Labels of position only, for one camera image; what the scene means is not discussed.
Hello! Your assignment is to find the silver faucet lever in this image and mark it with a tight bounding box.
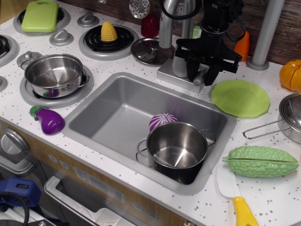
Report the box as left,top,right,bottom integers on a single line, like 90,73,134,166
193,65,209,86

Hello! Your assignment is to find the grey oven door handle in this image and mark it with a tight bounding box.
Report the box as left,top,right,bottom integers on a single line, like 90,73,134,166
44,176,122,226

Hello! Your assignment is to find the silver toy faucet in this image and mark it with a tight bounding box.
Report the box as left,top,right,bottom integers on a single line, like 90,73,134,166
157,0,204,93

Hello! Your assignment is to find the grey vertical pole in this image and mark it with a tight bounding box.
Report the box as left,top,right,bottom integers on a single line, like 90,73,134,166
246,0,285,71

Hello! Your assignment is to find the green toy cabbage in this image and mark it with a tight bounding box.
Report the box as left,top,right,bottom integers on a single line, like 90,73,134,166
192,25,201,39

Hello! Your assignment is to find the green toy cutting board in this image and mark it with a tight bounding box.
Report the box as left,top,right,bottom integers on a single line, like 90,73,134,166
21,0,59,32

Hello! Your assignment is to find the orange toy carrot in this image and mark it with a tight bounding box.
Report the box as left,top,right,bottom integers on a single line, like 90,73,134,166
234,31,250,62

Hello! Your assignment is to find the orange toy pumpkin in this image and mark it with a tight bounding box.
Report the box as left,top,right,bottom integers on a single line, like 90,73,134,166
279,59,301,92

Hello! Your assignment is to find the steel saucepan with handle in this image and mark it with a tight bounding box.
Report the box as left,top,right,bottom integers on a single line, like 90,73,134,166
243,92,301,144

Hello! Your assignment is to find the purple white toy onion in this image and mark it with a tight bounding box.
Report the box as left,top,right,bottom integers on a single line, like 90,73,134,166
149,113,178,132

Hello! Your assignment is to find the steel pot lid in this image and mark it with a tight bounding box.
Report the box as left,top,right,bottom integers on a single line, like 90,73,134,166
131,38,175,66

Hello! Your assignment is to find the grey oven dial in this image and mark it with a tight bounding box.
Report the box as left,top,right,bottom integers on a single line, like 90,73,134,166
0,128,30,163

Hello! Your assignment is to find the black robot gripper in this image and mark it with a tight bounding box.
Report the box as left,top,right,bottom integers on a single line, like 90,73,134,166
175,38,242,86

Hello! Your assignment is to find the green plastic plate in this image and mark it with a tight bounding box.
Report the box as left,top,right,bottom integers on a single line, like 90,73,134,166
211,80,270,117

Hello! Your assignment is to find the steel pot in sink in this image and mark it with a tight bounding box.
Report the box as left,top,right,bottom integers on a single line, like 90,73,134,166
135,122,216,185

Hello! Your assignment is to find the steel pot on burner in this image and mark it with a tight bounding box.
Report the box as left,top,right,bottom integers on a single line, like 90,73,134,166
20,54,90,98

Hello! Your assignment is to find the grey burner ring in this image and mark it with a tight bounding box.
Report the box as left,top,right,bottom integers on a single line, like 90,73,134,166
0,34,20,68
13,6,71,36
19,65,95,109

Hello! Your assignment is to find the black cable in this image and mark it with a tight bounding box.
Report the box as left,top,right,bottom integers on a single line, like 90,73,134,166
0,190,35,226

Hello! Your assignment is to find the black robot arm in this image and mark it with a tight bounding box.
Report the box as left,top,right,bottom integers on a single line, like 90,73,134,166
158,0,245,86

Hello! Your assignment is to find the silver perforated ladle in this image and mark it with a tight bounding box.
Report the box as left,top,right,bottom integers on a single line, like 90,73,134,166
129,0,150,19

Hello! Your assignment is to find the yellow toy corn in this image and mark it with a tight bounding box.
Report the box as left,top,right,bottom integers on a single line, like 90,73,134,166
101,21,118,42

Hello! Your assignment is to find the grey stove knob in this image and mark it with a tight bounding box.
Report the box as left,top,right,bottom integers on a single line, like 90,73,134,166
77,12,99,28
0,76,8,92
16,51,42,70
49,29,74,46

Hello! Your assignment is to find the blue clamp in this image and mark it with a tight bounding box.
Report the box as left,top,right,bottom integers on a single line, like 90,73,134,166
0,177,41,212

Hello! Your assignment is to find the purple toy eggplant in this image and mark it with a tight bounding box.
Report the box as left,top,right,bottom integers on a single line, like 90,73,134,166
30,106,65,135

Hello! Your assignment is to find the yellow handled toy knife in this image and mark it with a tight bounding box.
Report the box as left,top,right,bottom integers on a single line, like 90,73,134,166
217,161,259,226

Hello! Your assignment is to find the black coil burner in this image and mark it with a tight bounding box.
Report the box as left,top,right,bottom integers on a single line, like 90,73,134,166
79,25,138,61

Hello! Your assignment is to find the green toy bitter gourd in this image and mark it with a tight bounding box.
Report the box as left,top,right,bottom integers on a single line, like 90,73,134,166
222,146,299,178

